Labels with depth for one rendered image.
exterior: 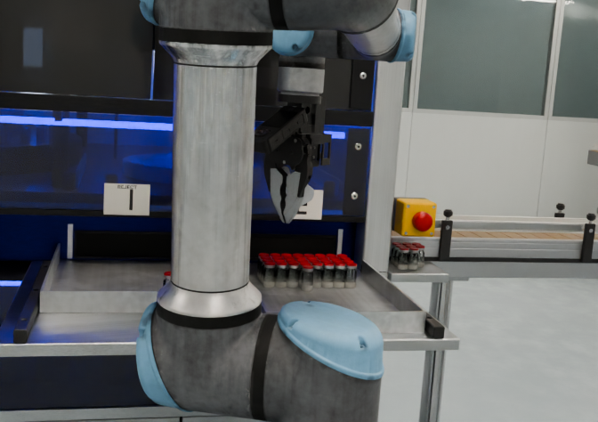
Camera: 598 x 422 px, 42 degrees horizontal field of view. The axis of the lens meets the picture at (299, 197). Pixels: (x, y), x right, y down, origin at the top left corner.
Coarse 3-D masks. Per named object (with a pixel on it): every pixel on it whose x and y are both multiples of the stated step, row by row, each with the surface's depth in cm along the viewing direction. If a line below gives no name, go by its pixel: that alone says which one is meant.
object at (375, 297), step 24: (264, 288) 145; (288, 288) 146; (312, 288) 147; (336, 288) 148; (360, 288) 149; (384, 288) 144; (264, 312) 121; (360, 312) 123; (384, 312) 124; (408, 312) 125
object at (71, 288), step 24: (72, 264) 153; (96, 264) 154; (120, 264) 155; (144, 264) 156; (168, 264) 158; (48, 288) 133; (72, 288) 137; (96, 288) 138; (120, 288) 139; (144, 288) 140
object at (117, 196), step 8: (104, 184) 148; (112, 184) 148; (120, 184) 148; (128, 184) 149; (136, 184) 149; (144, 184) 149; (104, 192) 148; (112, 192) 148; (120, 192) 149; (128, 192) 149; (136, 192) 149; (144, 192) 150; (104, 200) 148; (112, 200) 149; (120, 200) 149; (128, 200) 149; (136, 200) 150; (144, 200) 150; (104, 208) 148; (112, 208) 149; (120, 208) 149; (128, 208) 149; (136, 208) 150; (144, 208) 150
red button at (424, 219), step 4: (420, 212) 160; (424, 212) 160; (416, 216) 159; (420, 216) 159; (424, 216) 159; (428, 216) 159; (412, 220) 160; (416, 220) 159; (420, 220) 159; (424, 220) 159; (428, 220) 159; (416, 224) 159; (420, 224) 159; (424, 224) 159; (428, 224) 159; (416, 228) 160; (420, 228) 159; (424, 228) 159; (428, 228) 160
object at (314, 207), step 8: (320, 192) 157; (312, 200) 157; (320, 200) 157; (304, 208) 157; (312, 208) 157; (320, 208) 158; (296, 216) 157; (304, 216) 157; (312, 216) 157; (320, 216) 158
